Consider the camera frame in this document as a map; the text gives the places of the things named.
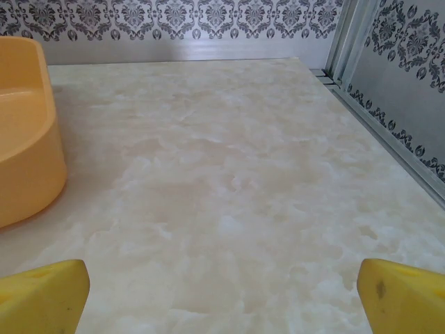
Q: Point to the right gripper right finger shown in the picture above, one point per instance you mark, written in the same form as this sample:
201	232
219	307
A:
406	302

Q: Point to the aluminium frame post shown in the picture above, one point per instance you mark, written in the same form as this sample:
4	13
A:
347	35

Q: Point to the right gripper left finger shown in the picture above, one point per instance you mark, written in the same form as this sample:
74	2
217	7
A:
38	302

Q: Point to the aluminium side rail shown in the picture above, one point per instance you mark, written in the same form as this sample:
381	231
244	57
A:
328	79

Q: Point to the yellow plastic bin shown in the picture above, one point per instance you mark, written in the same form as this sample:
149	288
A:
31	167

